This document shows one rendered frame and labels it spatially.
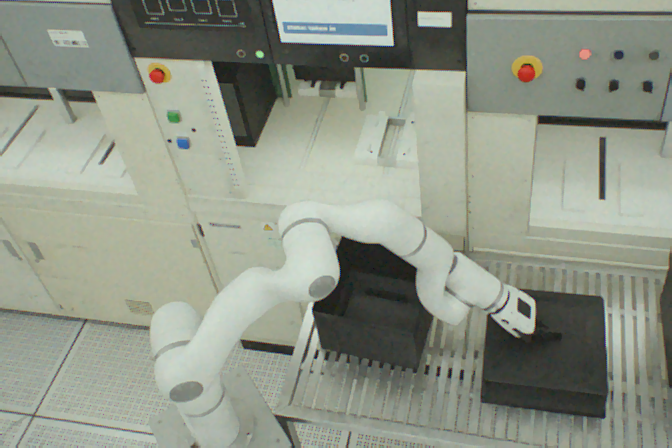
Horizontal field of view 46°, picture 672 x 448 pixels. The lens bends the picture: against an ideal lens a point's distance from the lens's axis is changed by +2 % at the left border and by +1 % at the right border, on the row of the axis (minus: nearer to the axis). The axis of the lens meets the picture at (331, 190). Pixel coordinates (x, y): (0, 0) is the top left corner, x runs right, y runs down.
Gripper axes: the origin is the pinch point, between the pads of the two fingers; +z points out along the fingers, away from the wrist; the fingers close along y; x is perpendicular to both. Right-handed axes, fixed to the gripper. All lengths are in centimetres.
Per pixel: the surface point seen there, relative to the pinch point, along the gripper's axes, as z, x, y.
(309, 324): -35, 53, 3
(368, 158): -39, 36, 56
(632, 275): 25.7, -8.0, 29.7
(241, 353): -15, 140, 36
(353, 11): -81, -15, 36
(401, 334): -25.9, 21.5, -7.5
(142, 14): -118, 26, 38
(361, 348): -26.4, 37.3, -6.1
